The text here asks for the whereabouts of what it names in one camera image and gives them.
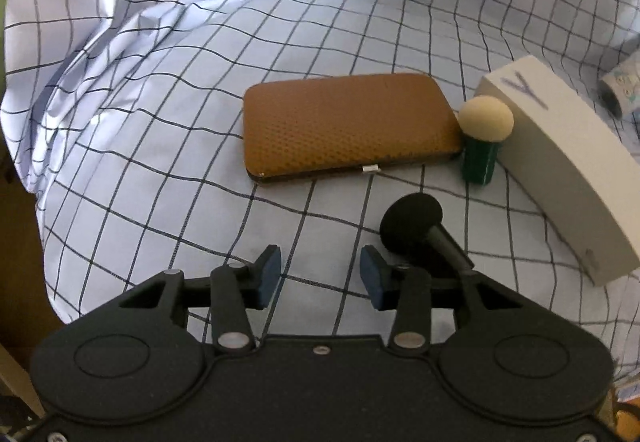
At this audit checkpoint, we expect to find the black sponge applicator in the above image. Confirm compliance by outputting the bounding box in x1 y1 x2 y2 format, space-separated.
379 193 475 273

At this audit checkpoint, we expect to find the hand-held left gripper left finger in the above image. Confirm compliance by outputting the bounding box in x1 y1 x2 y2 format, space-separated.
117 244 283 353

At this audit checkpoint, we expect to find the brown textured case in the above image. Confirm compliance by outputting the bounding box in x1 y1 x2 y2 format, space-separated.
242 73 463 184

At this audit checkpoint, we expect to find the blue checked bed sheet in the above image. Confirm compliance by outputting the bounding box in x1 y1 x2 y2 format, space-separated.
0 0 640 373

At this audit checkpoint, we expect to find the beige sponge with green handle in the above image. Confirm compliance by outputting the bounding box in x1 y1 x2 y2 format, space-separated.
457 96 516 185

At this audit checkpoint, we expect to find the printed bottle with purple cap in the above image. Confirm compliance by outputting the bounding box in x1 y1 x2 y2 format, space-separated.
597 54 640 119

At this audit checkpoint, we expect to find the white cardboard box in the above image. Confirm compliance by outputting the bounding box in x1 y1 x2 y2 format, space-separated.
472 56 640 287

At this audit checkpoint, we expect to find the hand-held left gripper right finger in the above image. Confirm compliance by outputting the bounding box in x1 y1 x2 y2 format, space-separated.
360 244 521 353

